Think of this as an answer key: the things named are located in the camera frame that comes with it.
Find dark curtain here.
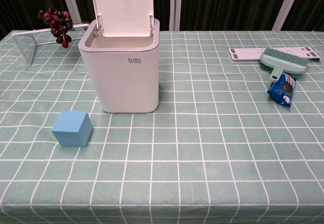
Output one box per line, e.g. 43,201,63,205
0,0,324,40

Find white wire mesh rack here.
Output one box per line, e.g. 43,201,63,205
12,23,90,66

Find white trash bin lid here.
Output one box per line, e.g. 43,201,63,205
77,0,160,114

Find blue cookie packet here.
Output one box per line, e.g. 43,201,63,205
267,73,297,108

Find white frame post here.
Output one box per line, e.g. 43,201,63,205
169,0,182,31
58,0,83,24
272,0,301,31

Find dark red grape bunch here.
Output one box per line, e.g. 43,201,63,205
37,8,73,49

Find blue foam cube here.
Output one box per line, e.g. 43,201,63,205
51,110,94,148

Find green checked tablecloth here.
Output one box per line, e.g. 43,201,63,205
0,30,324,224

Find green hand brush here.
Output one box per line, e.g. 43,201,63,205
259,48,309,83

